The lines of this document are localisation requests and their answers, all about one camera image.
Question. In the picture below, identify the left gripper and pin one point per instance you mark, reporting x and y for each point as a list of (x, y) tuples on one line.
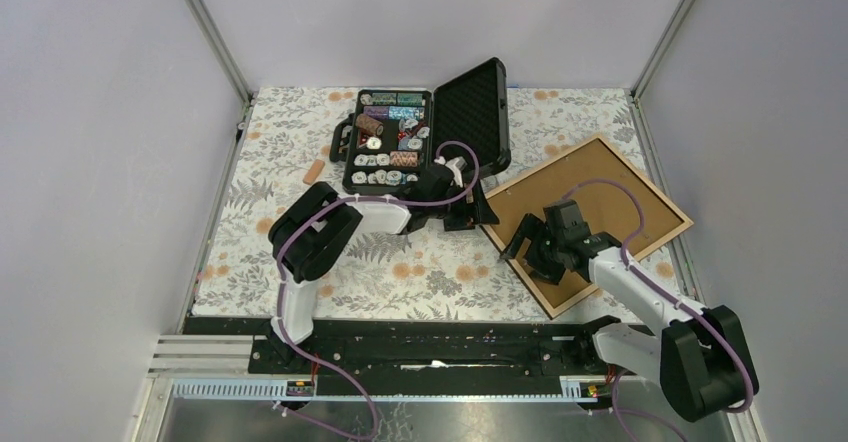
[(482, 214)]

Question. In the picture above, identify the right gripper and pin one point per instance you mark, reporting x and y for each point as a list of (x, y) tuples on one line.
[(535, 230)]

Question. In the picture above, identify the brown frame backing board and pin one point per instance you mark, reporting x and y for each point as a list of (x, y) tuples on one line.
[(609, 194)]

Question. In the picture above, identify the wooden picture frame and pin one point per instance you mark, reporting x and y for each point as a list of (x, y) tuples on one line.
[(682, 224)]

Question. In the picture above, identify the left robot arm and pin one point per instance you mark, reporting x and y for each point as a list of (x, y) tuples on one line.
[(309, 238)]

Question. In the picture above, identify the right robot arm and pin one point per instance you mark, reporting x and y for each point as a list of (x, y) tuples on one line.
[(698, 356)]

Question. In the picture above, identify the floral tablecloth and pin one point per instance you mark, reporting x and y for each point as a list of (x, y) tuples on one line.
[(429, 275)]

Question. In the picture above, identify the orange poker chip stack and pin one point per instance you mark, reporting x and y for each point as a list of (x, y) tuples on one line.
[(406, 159)]

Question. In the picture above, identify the black poker chip case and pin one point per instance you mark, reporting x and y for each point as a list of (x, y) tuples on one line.
[(465, 117)]

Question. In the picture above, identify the brown poker chip stack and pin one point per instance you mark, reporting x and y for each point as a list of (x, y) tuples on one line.
[(369, 125)]

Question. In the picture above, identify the wooden block left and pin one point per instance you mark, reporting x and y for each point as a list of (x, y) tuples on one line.
[(314, 172)]

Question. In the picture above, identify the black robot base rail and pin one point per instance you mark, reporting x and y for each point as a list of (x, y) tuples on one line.
[(434, 359)]

